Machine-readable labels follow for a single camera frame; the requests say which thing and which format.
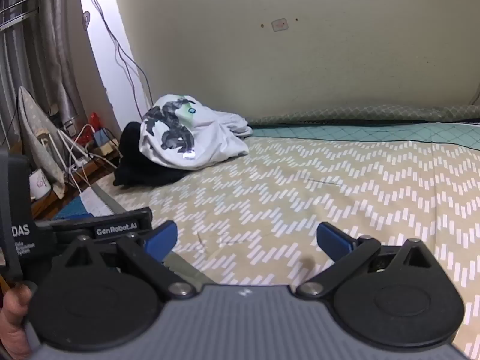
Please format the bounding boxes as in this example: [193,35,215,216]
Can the grey curtain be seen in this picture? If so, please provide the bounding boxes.
[0,0,89,151]

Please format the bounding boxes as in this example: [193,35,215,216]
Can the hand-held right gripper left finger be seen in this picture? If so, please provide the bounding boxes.
[60,220,196,301]

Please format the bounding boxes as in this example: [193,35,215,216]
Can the white charging cable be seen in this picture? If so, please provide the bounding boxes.
[58,122,121,196]

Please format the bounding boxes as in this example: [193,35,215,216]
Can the person's left hand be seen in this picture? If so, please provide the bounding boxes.
[0,284,34,360]

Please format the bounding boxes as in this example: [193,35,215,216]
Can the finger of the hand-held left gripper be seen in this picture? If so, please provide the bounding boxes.
[49,207,152,241]

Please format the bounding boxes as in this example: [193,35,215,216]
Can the thin wall cables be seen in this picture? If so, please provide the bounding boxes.
[77,0,151,121]

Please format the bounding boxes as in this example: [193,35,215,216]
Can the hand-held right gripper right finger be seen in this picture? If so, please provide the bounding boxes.
[296,222,436,301]

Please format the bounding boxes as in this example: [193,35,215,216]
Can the metal drying rack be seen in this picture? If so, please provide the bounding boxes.
[0,0,40,31]

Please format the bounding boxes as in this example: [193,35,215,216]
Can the teal quilted blanket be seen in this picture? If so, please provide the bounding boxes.
[247,104,480,145]

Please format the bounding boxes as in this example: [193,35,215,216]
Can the patterned ironing board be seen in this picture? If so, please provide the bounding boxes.
[18,85,66,199]

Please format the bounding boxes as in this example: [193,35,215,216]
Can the white power strip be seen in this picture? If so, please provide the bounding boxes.
[67,155,94,171]

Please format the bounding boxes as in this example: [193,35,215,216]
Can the black clothes pile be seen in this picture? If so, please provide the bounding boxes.
[113,121,188,188]

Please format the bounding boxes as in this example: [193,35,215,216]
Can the white mug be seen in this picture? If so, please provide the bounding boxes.
[29,169,52,201]

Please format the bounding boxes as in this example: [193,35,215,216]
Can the white printed t-shirt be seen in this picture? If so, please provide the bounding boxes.
[139,94,253,171]

